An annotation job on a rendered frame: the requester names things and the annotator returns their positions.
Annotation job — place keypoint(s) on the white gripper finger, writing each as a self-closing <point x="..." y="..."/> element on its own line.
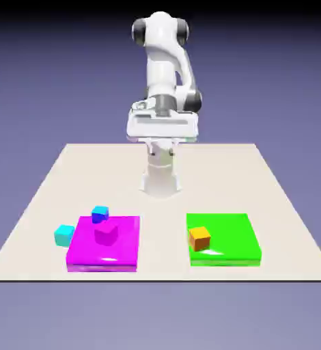
<point x="172" y="149"/>
<point x="151" y="149"/>

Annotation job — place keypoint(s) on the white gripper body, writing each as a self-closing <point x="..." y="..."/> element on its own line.
<point x="163" y="128"/>

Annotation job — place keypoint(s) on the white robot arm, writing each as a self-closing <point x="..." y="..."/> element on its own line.
<point x="160" y="73"/>

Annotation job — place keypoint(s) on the small blue cube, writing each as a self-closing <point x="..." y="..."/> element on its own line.
<point x="99" y="216"/>

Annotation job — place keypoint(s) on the small orange cube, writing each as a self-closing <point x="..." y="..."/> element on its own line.
<point x="200" y="239"/>

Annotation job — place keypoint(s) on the small magenta cube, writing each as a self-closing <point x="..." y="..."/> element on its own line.
<point x="105" y="236"/>

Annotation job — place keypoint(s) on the small cyan cube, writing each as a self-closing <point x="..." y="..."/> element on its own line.
<point x="63" y="235"/>

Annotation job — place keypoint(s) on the large green box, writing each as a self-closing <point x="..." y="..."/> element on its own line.
<point x="231" y="238"/>

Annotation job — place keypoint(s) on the large magenta box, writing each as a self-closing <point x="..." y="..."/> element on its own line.
<point x="105" y="251"/>

